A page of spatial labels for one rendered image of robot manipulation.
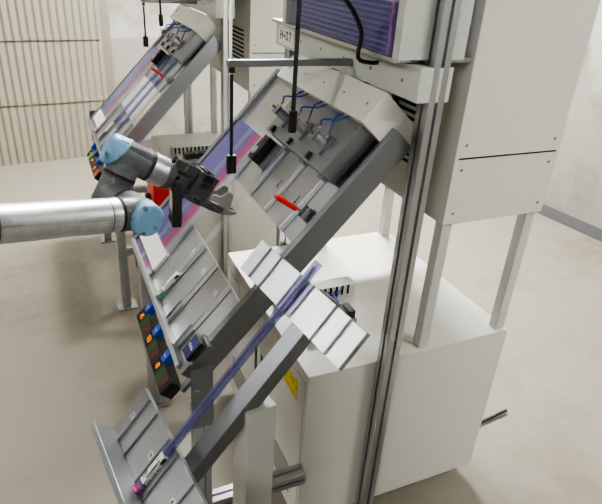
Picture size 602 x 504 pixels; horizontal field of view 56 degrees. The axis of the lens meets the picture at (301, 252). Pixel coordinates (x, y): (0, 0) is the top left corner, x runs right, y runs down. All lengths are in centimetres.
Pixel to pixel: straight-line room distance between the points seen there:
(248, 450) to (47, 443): 126
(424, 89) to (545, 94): 37
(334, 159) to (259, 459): 63
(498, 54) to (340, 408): 96
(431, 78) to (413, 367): 81
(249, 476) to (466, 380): 87
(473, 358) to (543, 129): 69
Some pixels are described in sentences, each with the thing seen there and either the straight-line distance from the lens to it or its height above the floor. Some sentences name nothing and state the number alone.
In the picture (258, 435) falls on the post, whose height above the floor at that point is 78.
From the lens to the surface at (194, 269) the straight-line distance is 151.
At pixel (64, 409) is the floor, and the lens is 237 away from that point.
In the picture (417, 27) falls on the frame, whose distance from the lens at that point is 119.
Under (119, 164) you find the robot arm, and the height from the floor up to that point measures 112.
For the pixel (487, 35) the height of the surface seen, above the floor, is 144.
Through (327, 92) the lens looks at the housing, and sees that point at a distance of 138.
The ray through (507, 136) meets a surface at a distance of 144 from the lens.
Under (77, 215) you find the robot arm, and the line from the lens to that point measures 119.
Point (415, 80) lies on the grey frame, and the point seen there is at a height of 135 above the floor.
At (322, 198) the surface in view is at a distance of 127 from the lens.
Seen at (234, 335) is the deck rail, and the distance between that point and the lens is 129.
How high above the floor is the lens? 156
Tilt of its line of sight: 28 degrees down
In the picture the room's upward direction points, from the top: 4 degrees clockwise
